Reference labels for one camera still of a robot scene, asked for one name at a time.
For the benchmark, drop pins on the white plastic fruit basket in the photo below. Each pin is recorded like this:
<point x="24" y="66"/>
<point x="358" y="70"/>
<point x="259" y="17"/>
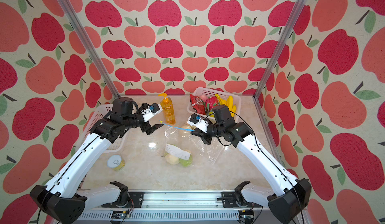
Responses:
<point x="224" y="95"/>

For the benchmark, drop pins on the aluminium corner post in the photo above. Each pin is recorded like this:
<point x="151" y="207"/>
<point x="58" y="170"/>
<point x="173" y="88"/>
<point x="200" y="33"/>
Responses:
<point x="287" y="31"/>
<point x="87" y="42"/>

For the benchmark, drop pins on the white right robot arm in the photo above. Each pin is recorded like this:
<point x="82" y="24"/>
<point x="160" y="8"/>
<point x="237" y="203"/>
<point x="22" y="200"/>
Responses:
<point x="287" y="196"/>

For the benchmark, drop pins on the aluminium left corner post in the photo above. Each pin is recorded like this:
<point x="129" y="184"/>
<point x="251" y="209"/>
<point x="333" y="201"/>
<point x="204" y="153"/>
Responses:
<point x="87" y="42"/>

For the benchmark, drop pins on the orange soap pump bottle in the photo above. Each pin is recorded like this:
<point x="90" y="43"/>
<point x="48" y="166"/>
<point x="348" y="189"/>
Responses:
<point x="168" y="108"/>

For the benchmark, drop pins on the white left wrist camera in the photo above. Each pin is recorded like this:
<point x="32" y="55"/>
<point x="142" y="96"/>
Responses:
<point x="148" y="111"/>

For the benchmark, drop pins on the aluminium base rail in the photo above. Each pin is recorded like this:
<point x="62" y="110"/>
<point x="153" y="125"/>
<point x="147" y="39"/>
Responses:
<point x="181" y="207"/>

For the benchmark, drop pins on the green toy pear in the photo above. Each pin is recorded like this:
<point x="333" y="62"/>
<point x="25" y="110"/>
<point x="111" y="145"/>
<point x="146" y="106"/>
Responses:
<point x="186" y="163"/>

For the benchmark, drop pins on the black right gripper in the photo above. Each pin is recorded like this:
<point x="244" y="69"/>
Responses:
<point x="202" y="135"/>

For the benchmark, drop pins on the pink toy dragon fruit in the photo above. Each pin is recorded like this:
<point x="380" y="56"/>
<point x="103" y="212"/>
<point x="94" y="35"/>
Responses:
<point x="210" y="104"/>

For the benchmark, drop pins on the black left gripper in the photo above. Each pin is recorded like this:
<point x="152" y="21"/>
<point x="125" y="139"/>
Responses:
<point x="151" y="129"/>

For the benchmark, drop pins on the clear blue zip-top bag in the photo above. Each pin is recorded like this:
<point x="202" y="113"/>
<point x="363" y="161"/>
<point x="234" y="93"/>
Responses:
<point x="200" y="151"/>

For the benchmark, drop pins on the white empty plastic basket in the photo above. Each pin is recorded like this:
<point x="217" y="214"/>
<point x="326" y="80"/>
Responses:
<point x="98" y="124"/>

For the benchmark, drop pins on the red snack bag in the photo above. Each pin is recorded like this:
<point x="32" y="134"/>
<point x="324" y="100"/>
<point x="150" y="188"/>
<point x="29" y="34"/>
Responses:
<point x="197" y="104"/>

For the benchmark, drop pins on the cream pear in zip bag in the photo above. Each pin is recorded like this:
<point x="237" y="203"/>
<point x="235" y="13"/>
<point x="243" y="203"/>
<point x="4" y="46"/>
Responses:
<point x="187" y="129"/>

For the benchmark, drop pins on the cream pear in small bag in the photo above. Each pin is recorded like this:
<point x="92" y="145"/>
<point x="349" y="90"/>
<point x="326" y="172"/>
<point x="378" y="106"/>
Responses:
<point x="171" y="159"/>

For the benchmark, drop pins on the yellow toy banana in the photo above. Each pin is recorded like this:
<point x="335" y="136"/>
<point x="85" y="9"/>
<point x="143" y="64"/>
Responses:
<point x="233" y="110"/>
<point x="230" y="103"/>

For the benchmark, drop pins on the small clear pear bag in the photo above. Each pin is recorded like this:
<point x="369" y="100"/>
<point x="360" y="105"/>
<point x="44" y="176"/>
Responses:
<point x="176" y="151"/>

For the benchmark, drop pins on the lower yellow toy banana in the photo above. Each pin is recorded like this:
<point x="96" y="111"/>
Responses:
<point x="233" y="110"/>

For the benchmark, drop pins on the aluminium right corner post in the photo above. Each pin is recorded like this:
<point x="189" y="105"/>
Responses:
<point x="287" y="31"/>

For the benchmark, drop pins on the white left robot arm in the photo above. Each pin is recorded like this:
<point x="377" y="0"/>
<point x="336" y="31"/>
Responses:
<point x="60" y="197"/>

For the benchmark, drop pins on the upper yellow toy banana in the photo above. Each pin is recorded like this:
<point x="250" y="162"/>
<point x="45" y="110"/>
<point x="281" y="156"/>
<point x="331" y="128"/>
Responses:
<point x="230" y="103"/>

